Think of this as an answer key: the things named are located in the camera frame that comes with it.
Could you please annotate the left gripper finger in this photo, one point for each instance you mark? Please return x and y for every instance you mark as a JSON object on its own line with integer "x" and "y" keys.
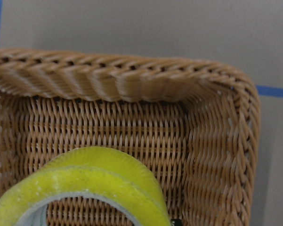
{"x": 175, "y": 222}

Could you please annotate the yellow tape roll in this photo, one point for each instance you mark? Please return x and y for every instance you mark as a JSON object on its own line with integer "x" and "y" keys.
{"x": 105, "y": 174}

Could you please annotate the brown wicker basket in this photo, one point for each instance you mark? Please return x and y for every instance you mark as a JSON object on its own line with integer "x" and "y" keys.
{"x": 195, "y": 124}

